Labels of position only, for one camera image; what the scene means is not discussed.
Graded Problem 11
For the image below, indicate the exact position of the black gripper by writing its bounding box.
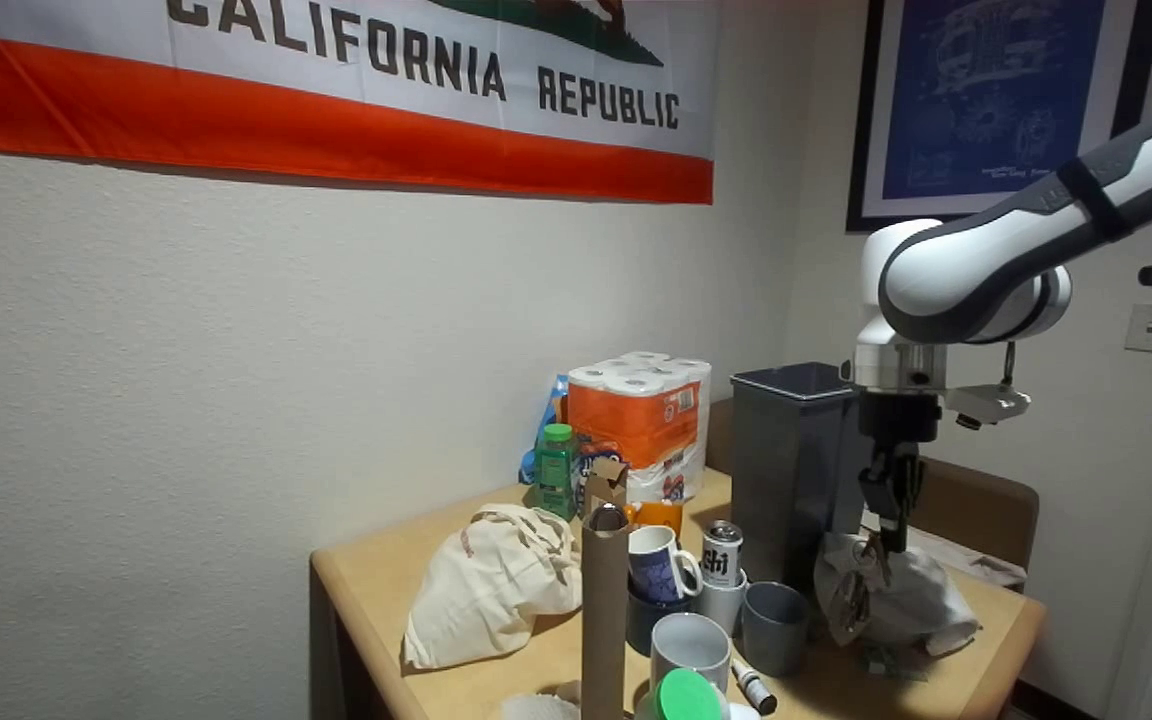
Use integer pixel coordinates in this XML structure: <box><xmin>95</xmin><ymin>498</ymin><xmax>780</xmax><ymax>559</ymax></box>
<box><xmin>854</xmin><ymin>390</ymin><xmax>945</xmax><ymax>557</ymax></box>

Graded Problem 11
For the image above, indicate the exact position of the grey plastic cup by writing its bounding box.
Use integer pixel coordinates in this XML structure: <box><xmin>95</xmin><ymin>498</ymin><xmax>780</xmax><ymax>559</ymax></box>
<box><xmin>738</xmin><ymin>577</ymin><xmax>817</xmax><ymax>679</ymax></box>

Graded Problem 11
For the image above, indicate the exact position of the small white cup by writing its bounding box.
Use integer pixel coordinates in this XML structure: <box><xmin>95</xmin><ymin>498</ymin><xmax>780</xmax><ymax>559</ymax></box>
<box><xmin>695</xmin><ymin>570</ymin><xmax>751</xmax><ymax>641</ymax></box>

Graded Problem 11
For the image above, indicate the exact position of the brown chair backrest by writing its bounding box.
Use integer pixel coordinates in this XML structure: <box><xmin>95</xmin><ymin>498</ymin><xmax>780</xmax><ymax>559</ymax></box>
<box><xmin>865</xmin><ymin>440</ymin><xmax>1046</xmax><ymax>577</ymax></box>

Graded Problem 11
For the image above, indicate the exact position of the tall grey trash bin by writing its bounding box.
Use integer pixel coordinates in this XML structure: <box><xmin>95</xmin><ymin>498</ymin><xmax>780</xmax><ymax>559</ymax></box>
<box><xmin>729</xmin><ymin>358</ymin><xmax>873</xmax><ymax>593</ymax></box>

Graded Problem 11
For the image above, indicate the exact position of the crumpled white cloth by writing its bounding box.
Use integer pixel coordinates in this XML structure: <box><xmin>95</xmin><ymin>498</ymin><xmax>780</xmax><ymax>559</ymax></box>
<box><xmin>808</xmin><ymin>527</ymin><xmax>986</xmax><ymax>668</ymax></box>

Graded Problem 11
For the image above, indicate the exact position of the white printed can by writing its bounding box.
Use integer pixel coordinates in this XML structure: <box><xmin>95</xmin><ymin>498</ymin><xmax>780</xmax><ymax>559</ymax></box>
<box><xmin>702</xmin><ymin>516</ymin><xmax>751</xmax><ymax>593</ymax></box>

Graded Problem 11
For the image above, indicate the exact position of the orange box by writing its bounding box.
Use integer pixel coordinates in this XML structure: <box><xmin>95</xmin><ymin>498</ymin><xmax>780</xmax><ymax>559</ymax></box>
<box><xmin>629</xmin><ymin>495</ymin><xmax>694</xmax><ymax>538</ymax></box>

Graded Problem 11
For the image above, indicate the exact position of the white marker with black cap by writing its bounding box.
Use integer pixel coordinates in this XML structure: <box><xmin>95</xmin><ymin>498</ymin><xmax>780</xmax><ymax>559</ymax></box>
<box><xmin>729</xmin><ymin>662</ymin><xmax>785</xmax><ymax>720</ymax></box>

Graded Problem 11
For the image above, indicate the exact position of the white and blue mug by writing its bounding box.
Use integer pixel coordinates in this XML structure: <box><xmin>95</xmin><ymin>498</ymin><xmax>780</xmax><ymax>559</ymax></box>
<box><xmin>625</xmin><ymin>520</ymin><xmax>703</xmax><ymax>604</ymax></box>

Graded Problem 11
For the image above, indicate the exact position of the grey mug with white inside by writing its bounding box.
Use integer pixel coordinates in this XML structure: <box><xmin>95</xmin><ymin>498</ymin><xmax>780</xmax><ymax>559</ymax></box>
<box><xmin>650</xmin><ymin>609</ymin><xmax>738</xmax><ymax>697</ymax></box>

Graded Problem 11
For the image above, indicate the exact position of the orange paper towel pack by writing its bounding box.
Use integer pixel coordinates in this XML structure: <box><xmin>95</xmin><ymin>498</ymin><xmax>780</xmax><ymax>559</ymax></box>
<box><xmin>566</xmin><ymin>346</ymin><xmax>717</xmax><ymax>509</ymax></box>

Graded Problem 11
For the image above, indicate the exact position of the dark blue mug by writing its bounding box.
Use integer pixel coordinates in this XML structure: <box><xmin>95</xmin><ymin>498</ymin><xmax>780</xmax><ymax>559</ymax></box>
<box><xmin>625</xmin><ymin>585</ymin><xmax>687</xmax><ymax>659</ymax></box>

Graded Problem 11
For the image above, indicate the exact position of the small wooden figure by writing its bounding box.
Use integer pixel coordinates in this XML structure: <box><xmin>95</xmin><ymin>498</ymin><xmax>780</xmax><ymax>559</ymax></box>
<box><xmin>581</xmin><ymin>446</ymin><xmax>632</xmax><ymax>512</ymax></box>

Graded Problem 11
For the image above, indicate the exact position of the green round lid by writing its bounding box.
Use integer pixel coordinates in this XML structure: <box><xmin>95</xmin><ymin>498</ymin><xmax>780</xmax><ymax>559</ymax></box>
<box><xmin>653</xmin><ymin>662</ymin><xmax>729</xmax><ymax>720</ymax></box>

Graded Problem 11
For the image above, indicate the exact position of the brown cardboard tube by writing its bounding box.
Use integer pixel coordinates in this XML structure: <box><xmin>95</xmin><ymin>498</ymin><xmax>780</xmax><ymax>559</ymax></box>
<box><xmin>581</xmin><ymin>498</ymin><xmax>636</xmax><ymax>720</ymax></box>

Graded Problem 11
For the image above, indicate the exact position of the green plastic bottle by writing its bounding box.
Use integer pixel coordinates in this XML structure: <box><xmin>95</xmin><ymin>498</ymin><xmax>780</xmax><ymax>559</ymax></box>
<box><xmin>530</xmin><ymin>420</ymin><xmax>583</xmax><ymax>520</ymax></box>

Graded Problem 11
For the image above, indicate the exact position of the black framed blue poster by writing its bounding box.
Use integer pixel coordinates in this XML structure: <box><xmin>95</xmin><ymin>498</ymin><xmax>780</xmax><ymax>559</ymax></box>
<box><xmin>844</xmin><ymin>0</ymin><xmax>1152</xmax><ymax>236</ymax></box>

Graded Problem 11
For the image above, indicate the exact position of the beige canvas bag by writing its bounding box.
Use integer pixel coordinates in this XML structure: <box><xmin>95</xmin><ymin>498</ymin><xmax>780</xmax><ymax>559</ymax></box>
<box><xmin>399</xmin><ymin>498</ymin><xmax>590</xmax><ymax>674</ymax></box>

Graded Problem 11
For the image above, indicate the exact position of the white round object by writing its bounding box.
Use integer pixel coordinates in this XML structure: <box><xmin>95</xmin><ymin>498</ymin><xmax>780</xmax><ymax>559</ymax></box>
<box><xmin>492</xmin><ymin>684</ymin><xmax>583</xmax><ymax>720</ymax></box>

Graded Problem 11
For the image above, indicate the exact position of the California Republic flag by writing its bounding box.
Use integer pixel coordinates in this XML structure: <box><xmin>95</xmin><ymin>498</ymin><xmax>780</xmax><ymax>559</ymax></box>
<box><xmin>0</xmin><ymin>0</ymin><xmax>720</xmax><ymax>209</ymax></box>

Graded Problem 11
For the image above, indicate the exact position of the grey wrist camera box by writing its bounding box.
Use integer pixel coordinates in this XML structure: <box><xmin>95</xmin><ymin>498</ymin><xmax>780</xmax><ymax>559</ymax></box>
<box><xmin>945</xmin><ymin>341</ymin><xmax>1039</xmax><ymax>437</ymax></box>

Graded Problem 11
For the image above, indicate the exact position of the white wall light switch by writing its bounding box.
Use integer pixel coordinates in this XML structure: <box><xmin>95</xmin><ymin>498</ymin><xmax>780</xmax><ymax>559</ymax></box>
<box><xmin>1122</xmin><ymin>299</ymin><xmax>1152</xmax><ymax>358</ymax></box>

